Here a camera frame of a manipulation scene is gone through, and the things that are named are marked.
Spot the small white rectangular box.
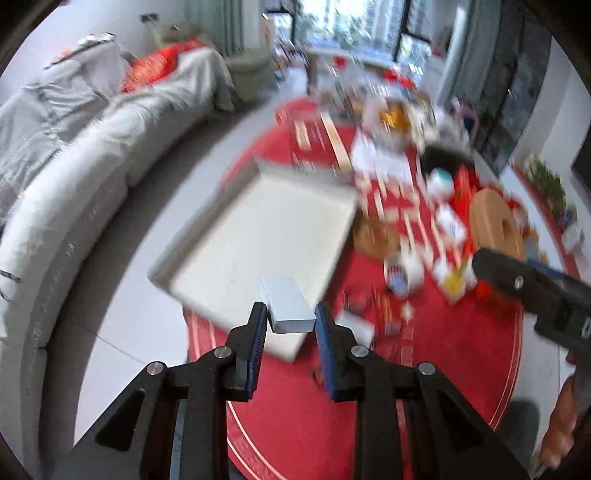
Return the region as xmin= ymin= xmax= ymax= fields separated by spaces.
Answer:
xmin=259 ymin=277 xmax=317 ymax=334

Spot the grey curved sofa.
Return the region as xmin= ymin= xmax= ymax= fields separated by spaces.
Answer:
xmin=1 ymin=40 xmax=233 ymax=479

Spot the red cushion on sofa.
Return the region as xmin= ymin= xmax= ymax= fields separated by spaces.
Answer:
xmin=121 ymin=39 xmax=207 ymax=94

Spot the person's right hand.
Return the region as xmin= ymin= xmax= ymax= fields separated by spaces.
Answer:
xmin=540 ymin=375 xmax=578 ymax=469

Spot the long red gift box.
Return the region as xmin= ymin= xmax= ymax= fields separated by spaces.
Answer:
xmin=274 ymin=97 xmax=356 ymax=173

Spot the brown disc on table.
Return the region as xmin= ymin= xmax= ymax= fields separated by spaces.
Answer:
xmin=353 ymin=216 xmax=401 ymax=260

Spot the grey stool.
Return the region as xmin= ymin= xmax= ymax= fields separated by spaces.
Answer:
xmin=497 ymin=399 xmax=540 ymax=463

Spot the round red tablecloth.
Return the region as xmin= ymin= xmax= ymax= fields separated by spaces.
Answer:
xmin=182 ymin=98 xmax=574 ymax=480

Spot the brown disc with hole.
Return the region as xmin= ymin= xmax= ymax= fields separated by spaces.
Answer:
xmin=469 ymin=188 xmax=526 ymax=261

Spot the white teal lid jar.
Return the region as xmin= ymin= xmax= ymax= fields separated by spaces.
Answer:
xmin=427 ymin=168 xmax=455 ymax=198

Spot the large shallow white tray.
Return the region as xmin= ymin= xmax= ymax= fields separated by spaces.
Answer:
xmin=147 ymin=157 xmax=361 ymax=363

